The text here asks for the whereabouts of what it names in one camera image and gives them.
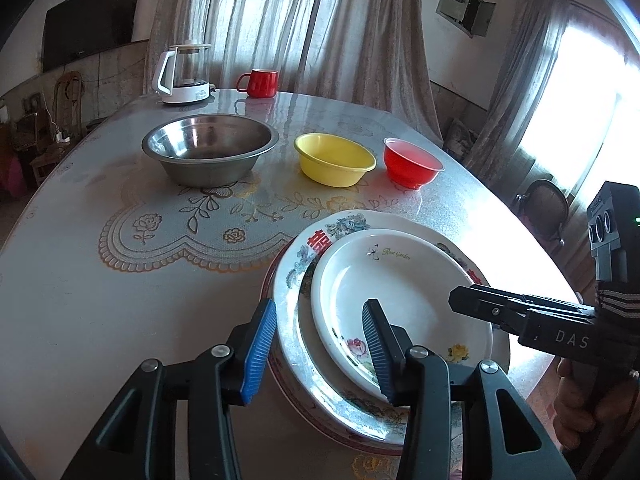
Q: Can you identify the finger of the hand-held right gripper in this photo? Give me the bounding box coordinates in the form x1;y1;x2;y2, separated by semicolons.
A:
448;286;532;336
470;284;598;314

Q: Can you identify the brown wooden chair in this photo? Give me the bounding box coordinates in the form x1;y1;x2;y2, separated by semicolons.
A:
30;71;86;181

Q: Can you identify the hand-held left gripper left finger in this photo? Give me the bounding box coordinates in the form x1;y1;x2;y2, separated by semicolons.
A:
62;299;277;480

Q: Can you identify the pink bag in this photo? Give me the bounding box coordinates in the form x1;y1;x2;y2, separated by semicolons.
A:
0;155;26;196

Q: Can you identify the red plastic bowl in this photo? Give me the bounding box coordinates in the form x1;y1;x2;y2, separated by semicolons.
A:
383;137;446;191

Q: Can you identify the grey sheer curtain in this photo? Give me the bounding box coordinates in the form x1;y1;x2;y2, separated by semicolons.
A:
145;0;443;141
462;0;626;201

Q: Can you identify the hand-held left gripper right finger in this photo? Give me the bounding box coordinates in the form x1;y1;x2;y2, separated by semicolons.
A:
361;299;576;480

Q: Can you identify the yellow plastic bowl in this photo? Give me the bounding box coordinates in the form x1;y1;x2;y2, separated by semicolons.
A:
293;133;377;188

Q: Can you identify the stainless steel bowl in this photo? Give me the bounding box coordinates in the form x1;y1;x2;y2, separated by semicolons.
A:
141;115;280;188

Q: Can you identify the white electric glass kettle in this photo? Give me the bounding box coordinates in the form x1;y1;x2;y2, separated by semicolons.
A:
152;40;217;106

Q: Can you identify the white plate with rose print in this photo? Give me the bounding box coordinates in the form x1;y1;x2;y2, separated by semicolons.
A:
310;228;494;403

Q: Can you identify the white plate with purple floral rim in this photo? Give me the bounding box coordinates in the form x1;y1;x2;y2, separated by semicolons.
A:
260;242;463;471

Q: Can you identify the dark round-backed chair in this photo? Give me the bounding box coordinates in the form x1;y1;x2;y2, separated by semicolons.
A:
515;178;571;261

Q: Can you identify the black flat television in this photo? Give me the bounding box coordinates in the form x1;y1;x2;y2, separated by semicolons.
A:
41;0;144;73

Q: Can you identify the small wooden-cased television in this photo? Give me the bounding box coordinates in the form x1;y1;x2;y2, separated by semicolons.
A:
11;112;41;151

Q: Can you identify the red mug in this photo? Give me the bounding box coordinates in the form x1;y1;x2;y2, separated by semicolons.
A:
236;69;279;99

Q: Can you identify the grey patterned board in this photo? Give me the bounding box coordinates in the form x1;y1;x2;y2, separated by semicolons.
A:
445;117;476;161

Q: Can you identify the white plate with red print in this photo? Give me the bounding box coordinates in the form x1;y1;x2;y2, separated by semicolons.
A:
271;210;511;445

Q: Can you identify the person's right hand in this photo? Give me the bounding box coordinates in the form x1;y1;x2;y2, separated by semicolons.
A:
554;360;603;453

